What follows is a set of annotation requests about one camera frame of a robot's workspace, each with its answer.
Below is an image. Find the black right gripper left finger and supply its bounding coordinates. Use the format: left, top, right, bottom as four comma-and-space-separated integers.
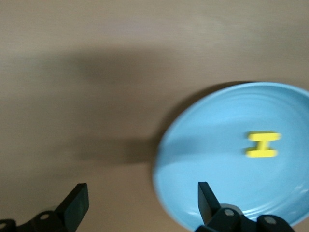
0, 183, 89, 232

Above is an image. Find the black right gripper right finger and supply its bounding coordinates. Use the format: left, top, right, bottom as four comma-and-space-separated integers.
195, 181, 294, 232

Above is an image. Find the yellow uppercase letter H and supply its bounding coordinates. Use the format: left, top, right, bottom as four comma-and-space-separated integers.
243, 130, 282, 158

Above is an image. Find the blue plate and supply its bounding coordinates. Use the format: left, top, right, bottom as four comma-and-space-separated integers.
152, 82, 309, 229

